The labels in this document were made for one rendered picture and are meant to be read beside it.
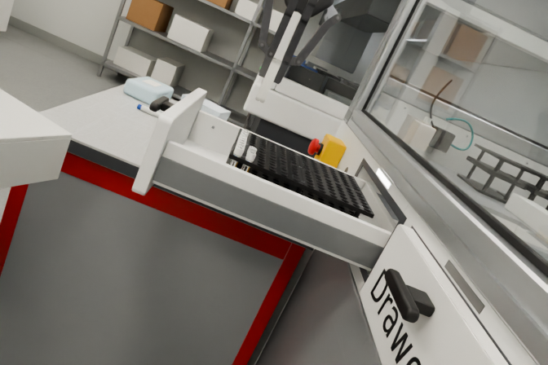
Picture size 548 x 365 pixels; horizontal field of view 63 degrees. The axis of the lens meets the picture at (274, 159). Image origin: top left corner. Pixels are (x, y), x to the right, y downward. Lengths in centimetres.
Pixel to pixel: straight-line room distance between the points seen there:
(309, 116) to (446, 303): 114
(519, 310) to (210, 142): 59
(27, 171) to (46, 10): 496
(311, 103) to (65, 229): 88
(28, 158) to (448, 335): 53
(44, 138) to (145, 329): 51
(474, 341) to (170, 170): 39
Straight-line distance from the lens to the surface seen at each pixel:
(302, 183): 63
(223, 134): 82
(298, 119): 151
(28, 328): 111
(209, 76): 499
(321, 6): 71
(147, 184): 59
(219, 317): 97
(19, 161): 65
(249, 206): 59
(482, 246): 45
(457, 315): 42
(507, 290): 42
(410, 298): 43
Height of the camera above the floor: 107
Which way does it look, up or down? 14 degrees down
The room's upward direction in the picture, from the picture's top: 25 degrees clockwise
